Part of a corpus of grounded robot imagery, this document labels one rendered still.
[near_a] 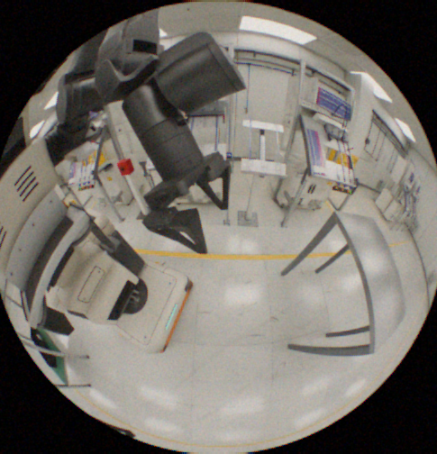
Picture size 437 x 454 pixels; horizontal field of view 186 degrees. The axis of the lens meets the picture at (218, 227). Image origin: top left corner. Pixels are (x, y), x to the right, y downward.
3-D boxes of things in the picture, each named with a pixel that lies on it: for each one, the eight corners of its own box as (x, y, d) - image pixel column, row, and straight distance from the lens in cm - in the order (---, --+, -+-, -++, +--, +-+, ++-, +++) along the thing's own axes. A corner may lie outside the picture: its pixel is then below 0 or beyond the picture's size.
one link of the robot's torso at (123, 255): (101, 296, 84) (66, 277, 69) (127, 254, 83) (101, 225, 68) (137, 324, 68) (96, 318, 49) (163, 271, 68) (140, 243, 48)
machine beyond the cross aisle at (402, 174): (398, 231, 531) (428, 183, 524) (391, 231, 453) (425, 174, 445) (377, 199, 572) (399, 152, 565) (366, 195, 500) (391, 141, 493)
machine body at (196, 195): (224, 206, 173) (226, 161, 140) (173, 206, 185) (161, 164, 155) (224, 181, 226) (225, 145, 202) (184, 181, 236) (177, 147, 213)
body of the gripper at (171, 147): (224, 161, 20) (204, 113, 20) (190, 200, 11) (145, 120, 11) (190, 173, 23) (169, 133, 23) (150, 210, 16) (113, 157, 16)
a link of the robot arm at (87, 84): (83, 105, 41) (63, 113, 39) (97, 68, 36) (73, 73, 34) (98, 125, 35) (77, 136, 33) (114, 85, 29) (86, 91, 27)
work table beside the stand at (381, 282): (287, 349, 130) (374, 354, 71) (280, 272, 135) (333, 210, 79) (329, 336, 155) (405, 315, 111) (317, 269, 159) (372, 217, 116)
